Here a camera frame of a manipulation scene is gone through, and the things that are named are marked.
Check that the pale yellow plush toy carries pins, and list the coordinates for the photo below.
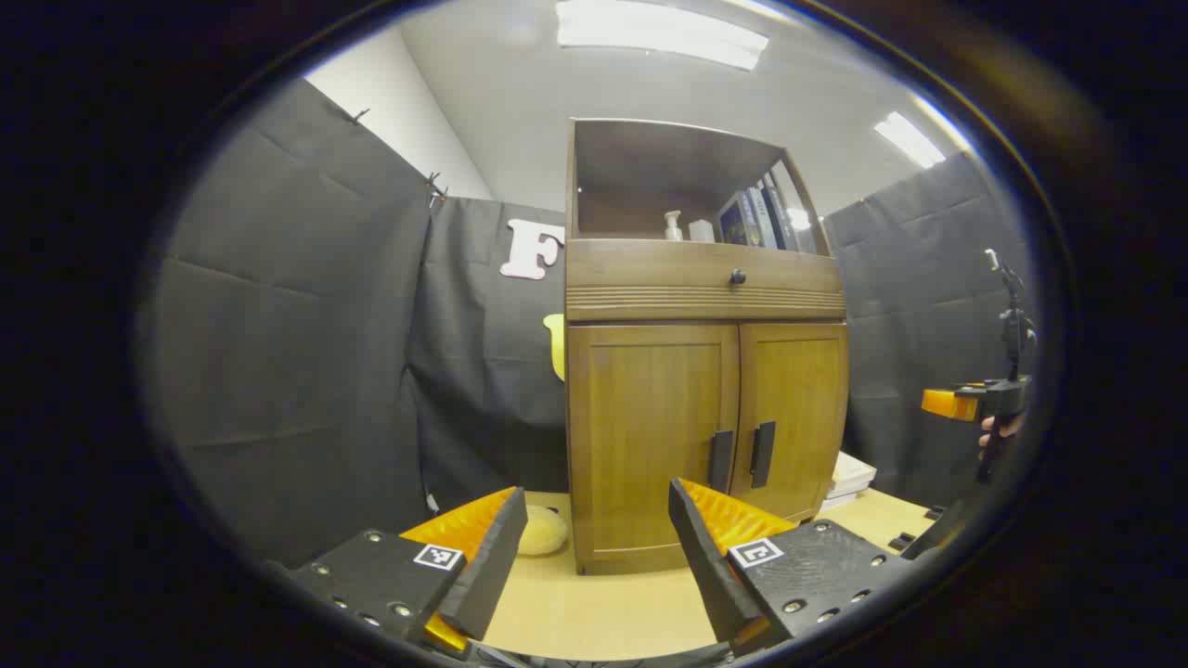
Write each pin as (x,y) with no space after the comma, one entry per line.
(541,531)

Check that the black backdrop cloth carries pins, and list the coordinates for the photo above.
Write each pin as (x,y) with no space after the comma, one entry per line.
(278,325)

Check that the small ceiling light panel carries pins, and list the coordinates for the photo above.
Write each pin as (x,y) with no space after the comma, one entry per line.
(910,139)

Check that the wooden cabinet drawer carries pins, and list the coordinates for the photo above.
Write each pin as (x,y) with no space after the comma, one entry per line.
(650,274)

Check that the pale spine book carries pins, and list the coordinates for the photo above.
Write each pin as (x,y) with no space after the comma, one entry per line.
(761,218)

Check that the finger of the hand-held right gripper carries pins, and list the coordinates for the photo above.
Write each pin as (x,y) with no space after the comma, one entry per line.
(947,404)

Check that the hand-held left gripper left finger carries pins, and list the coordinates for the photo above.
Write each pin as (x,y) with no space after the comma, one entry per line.
(492,566)

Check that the wooden double-door shoe cabinet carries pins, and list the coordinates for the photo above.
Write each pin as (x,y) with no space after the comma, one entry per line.
(640,158)

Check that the long ceiling light panel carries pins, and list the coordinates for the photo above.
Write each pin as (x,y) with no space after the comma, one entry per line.
(659,32)

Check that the wooden cabinet door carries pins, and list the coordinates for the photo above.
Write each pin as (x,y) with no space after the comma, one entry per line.
(640,417)
(803,390)

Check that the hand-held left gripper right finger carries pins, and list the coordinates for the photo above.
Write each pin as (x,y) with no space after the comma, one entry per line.
(710,575)

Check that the dark blue book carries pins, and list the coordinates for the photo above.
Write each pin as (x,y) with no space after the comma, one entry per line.
(780,213)
(733,223)

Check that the white pump bottle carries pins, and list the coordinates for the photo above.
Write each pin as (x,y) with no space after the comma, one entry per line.
(673,229)

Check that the small white box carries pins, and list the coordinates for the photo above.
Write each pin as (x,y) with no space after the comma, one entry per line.
(702,232)

